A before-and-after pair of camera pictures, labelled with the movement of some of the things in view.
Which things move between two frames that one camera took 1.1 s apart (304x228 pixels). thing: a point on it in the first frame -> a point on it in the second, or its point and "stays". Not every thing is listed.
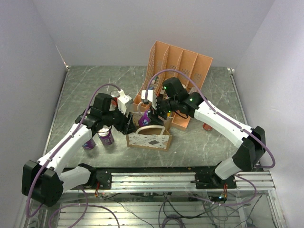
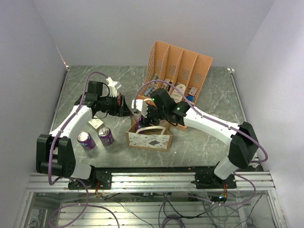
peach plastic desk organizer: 166,63 stays
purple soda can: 106,138 stays
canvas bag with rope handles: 151,136 stays
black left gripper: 126,126 -> 117,110
